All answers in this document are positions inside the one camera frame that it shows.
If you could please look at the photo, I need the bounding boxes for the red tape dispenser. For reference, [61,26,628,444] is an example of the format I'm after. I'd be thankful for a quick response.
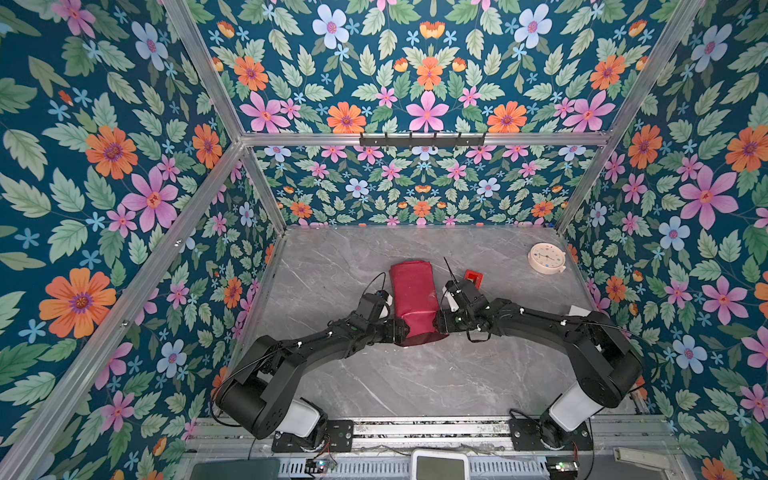
[464,270,484,288]

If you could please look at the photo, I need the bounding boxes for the maroon wrapping paper sheet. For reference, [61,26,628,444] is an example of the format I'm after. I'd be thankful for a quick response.
[390,260,447,347]

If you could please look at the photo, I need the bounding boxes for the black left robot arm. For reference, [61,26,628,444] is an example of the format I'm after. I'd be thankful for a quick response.
[213,290,410,448]

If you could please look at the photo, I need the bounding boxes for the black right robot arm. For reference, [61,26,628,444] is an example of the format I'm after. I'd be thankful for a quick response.
[435,280,644,450]

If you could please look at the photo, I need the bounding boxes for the white screen device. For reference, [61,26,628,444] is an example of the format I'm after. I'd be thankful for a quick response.
[410,449,470,480]

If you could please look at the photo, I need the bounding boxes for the dark green pad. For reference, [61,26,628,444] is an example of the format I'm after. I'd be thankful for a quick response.
[189,458,281,480]

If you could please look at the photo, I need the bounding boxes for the white power strip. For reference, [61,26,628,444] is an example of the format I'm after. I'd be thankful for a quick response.
[613,447,673,471]

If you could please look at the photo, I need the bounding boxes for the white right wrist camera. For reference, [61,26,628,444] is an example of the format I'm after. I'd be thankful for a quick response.
[446,294,460,312]

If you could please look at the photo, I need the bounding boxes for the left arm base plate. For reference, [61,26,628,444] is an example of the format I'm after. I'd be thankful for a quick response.
[271,420,355,453]

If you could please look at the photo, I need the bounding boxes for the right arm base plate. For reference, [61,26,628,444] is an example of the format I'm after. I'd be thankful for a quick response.
[508,418,594,451]

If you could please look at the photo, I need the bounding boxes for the black hook rail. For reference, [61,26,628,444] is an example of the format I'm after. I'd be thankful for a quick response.
[359,132,486,149]

